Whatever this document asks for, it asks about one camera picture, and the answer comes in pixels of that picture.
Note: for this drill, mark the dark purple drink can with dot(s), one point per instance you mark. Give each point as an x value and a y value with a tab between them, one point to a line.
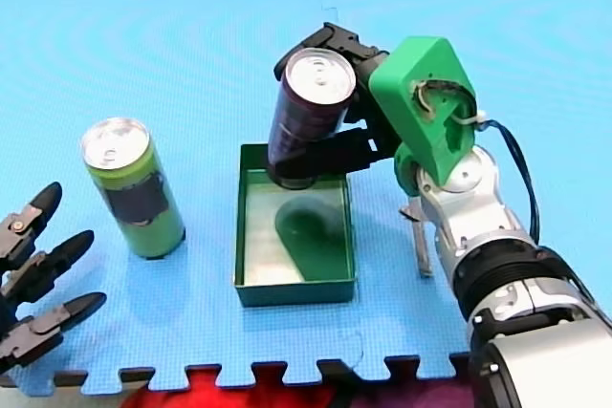
306	112

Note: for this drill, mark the shallow green tray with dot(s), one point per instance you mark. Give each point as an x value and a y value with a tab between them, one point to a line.
296	291

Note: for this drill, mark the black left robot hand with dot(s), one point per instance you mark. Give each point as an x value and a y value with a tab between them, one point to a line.
28	264

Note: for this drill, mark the green drink can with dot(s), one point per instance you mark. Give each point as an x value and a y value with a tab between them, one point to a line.
136	198

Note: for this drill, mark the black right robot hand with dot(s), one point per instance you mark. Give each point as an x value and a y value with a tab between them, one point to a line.
378	135

